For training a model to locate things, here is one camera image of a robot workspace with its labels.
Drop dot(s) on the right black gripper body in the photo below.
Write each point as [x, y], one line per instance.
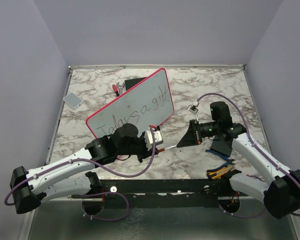
[204, 129]

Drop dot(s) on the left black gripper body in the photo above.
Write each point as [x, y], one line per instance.
[142, 151]

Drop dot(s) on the whiteboard marker pen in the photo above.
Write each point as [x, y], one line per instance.
[168, 148]

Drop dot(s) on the pink framed whiteboard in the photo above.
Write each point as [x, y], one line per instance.
[147, 103]

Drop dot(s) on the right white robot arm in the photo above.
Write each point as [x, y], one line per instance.
[280, 190]

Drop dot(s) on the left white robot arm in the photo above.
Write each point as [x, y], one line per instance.
[72, 175]

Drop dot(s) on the yellow utility knife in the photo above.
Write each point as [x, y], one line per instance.
[213, 175]

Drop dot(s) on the silver wrench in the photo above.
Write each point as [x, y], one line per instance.
[120, 86]

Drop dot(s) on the black box rear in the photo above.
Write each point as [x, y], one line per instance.
[129, 83]

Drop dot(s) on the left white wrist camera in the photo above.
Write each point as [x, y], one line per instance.
[153, 136]

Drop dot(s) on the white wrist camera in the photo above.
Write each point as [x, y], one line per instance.
[193, 108]
[153, 136]

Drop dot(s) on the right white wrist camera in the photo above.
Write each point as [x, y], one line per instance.
[193, 108]

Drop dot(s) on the blue handled pliers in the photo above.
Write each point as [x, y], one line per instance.
[228, 161]

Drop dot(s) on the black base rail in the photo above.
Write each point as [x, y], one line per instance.
[171, 193]

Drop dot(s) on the red handled screwdriver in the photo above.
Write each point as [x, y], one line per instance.
[115, 89]

